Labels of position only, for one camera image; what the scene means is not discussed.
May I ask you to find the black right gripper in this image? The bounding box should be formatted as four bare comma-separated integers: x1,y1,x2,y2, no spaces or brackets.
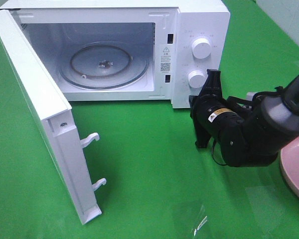
189,69,226,148

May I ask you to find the pink plate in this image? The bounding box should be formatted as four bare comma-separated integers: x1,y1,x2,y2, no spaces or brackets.
280,137,299,198

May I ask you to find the white microwave door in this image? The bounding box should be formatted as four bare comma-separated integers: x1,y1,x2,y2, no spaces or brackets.
0,10,107,224

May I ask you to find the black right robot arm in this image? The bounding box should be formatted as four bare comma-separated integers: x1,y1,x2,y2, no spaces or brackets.
189,70,299,167

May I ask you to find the lower white microwave knob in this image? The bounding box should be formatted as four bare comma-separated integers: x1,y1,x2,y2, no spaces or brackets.
188,70,207,89

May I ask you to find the white microwave knob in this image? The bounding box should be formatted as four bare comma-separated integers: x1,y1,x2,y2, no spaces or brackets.
188,70,207,89
191,37,212,59

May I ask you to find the upper white microwave knob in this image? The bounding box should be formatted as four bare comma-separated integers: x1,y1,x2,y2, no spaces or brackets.
191,37,212,59

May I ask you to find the clear tape patch centre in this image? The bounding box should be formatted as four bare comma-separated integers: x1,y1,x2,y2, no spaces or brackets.
171,199,213,239

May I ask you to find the clear tape patch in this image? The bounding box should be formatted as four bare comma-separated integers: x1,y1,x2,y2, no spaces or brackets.
245,186,286,234
171,199,213,239

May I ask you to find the clear tape patch right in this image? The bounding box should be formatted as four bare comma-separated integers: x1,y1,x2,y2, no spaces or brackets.
245,186,286,234

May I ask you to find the glass microwave turntable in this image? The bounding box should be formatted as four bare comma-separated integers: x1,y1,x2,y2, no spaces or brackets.
60,41,153,90

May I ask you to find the white microwave oven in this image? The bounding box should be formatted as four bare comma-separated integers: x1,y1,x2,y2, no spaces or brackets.
0,0,230,108

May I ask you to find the black camera cable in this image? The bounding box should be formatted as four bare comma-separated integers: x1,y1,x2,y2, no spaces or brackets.
211,139,229,166

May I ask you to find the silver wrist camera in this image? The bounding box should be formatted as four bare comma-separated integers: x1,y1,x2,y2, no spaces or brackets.
246,92,257,101

